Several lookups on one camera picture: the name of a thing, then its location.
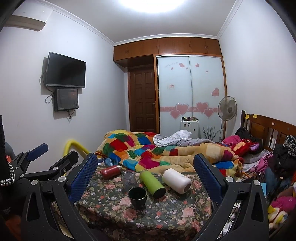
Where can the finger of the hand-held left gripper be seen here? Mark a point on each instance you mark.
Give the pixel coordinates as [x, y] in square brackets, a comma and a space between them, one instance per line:
[37, 150]
[66, 160]

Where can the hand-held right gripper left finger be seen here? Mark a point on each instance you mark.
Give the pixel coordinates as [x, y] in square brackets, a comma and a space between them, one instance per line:
[83, 177]

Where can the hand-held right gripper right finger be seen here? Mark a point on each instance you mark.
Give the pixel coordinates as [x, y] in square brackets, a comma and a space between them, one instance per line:
[208, 179]

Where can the red thermos cup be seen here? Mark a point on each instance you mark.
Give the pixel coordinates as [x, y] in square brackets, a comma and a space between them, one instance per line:
[110, 172]

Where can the white thermos cup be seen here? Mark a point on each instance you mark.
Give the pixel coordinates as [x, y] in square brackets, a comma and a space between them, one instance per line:
[177, 180]

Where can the clear glass cup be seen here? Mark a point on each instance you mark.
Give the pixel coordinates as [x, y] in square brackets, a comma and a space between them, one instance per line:
[128, 180]

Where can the green thermos cup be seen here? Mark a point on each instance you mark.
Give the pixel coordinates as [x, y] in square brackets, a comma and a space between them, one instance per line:
[151, 183]

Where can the dark green cup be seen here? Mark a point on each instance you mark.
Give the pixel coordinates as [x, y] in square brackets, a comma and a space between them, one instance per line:
[137, 199]

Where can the yellow padded tube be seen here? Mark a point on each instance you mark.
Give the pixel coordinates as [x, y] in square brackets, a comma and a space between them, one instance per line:
[75, 144]

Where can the dry twig bundle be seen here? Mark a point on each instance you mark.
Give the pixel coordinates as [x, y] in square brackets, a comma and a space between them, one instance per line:
[211, 134]

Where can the pink clothes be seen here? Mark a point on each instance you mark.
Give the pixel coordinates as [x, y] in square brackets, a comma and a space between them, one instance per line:
[231, 140]

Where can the red plush toy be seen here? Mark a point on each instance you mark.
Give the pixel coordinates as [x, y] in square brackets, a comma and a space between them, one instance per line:
[245, 146]

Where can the grey plaid pillow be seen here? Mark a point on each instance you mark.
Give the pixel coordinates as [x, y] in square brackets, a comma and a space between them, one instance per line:
[255, 157]

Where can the small white cabinet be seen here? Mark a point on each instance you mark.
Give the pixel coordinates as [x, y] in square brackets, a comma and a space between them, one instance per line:
[190, 129]

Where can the grey striped cloth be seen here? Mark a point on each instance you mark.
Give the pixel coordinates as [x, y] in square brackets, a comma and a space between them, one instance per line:
[173, 139]

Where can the colourful patchwork quilt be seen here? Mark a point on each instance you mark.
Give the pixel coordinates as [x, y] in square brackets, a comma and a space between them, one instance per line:
[129, 148]

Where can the black bag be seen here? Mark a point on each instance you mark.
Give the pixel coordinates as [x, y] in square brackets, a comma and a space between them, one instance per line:
[241, 133]

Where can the floral tablecloth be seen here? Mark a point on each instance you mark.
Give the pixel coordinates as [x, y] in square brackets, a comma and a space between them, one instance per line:
[161, 217]

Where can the standing fan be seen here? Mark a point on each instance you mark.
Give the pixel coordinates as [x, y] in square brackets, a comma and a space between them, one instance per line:
[228, 107]

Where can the wooden bed headboard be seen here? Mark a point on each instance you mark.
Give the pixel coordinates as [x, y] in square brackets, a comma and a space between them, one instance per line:
[261, 126]

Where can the pink and yellow plush toys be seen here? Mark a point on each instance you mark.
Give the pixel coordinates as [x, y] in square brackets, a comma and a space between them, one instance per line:
[281, 206]

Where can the black clothes pile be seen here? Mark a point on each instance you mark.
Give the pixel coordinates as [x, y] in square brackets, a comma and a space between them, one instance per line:
[285, 153]

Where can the wooden wardrobe with heart stickers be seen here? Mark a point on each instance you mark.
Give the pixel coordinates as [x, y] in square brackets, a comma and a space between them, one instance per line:
[175, 92]

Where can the brown wooden door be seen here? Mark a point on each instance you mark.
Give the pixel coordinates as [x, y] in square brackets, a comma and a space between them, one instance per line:
[142, 99]

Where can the white air conditioner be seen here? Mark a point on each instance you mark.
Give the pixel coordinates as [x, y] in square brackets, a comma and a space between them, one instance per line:
[25, 23]

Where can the round ceiling light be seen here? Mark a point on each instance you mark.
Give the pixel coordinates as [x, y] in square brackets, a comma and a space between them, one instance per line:
[152, 3]

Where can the small black wall monitor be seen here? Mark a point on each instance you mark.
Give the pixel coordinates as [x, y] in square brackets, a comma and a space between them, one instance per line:
[66, 99]

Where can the black wall television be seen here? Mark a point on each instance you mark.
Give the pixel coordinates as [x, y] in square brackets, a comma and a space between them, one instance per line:
[66, 70]

